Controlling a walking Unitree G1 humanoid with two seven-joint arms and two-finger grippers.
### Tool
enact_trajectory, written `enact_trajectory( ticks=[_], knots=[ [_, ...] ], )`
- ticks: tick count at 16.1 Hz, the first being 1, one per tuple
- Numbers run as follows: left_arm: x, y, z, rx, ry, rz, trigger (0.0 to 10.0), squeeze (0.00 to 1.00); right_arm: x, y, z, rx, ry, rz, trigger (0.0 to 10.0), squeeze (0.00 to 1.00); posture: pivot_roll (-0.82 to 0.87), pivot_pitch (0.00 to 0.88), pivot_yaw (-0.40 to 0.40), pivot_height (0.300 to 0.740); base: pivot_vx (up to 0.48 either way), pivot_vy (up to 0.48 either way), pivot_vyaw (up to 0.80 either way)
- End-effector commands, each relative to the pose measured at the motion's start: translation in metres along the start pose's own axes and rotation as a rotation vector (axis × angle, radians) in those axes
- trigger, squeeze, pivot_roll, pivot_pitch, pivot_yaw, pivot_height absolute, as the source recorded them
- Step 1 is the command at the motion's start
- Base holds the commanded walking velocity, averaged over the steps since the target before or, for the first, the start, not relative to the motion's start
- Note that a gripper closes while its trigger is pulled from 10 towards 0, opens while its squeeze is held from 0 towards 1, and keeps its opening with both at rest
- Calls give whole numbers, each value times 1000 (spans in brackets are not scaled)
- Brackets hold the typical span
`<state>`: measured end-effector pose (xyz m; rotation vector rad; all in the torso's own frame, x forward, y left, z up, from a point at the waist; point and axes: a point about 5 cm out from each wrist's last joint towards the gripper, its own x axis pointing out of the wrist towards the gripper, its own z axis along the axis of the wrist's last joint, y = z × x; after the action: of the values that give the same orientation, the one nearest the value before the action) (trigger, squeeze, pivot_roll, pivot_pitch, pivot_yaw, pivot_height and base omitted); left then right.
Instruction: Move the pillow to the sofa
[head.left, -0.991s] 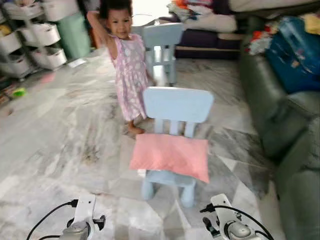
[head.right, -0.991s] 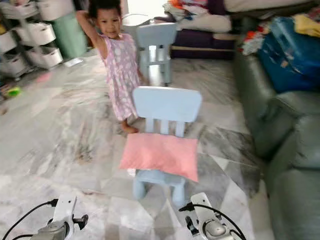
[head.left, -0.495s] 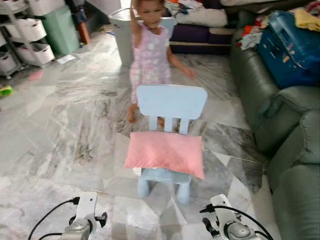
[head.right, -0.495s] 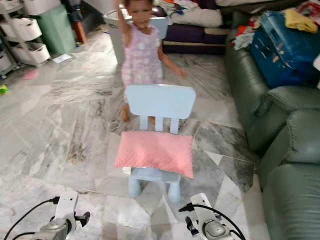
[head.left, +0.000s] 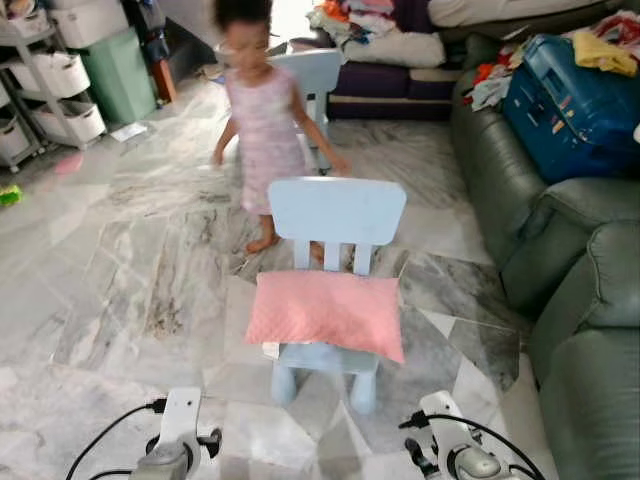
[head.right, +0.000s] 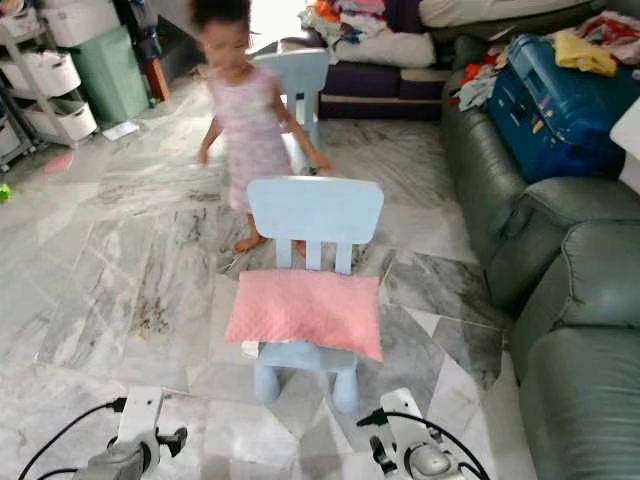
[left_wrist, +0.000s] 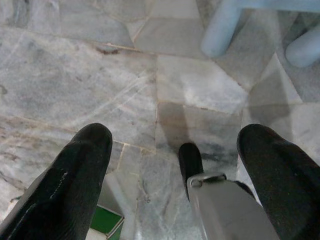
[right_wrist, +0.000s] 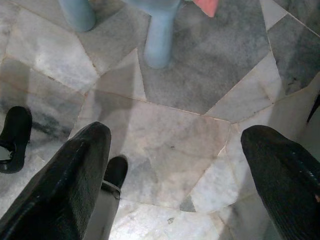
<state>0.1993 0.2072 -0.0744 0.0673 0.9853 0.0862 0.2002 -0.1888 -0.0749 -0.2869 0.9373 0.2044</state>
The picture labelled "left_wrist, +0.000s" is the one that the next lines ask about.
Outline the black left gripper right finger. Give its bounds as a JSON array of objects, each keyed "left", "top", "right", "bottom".
[{"left": 236, "top": 123, "right": 320, "bottom": 240}]

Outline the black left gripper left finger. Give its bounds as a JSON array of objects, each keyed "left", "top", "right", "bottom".
[{"left": 0, "top": 122, "right": 113, "bottom": 240}]

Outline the green flat panel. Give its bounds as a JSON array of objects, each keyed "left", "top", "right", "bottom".
[{"left": 89, "top": 204, "right": 125, "bottom": 238}]

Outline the grey robot left leg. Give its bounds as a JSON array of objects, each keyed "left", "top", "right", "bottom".
[{"left": 178, "top": 142, "right": 281, "bottom": 240}]

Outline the light blue plastic child chair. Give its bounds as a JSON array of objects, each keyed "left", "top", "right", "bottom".
[{"left": 201, "top": 0, "right": 320, "bottom": 68}]

